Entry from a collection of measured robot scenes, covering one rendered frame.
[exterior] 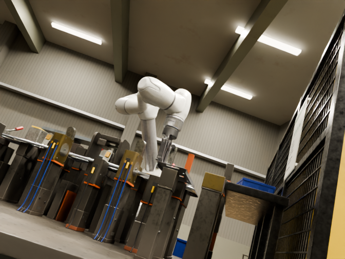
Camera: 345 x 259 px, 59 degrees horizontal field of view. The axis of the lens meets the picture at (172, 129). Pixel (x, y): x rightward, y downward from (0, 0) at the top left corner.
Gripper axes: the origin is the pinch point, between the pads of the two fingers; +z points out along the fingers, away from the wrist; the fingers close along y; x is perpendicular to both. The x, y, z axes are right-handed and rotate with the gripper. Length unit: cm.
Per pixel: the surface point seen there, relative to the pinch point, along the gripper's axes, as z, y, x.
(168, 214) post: 19.2, 21.9, 15.5
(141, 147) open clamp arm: -3.3, 18.0, -4.7
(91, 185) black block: 17.3, 20.0, -18.3
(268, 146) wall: -278, -693, 80
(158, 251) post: 32.0, 21.8, 16.0
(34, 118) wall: -135, -496, -488
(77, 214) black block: 29.4, 19.6, -19.3
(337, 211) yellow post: 9, 53, 62
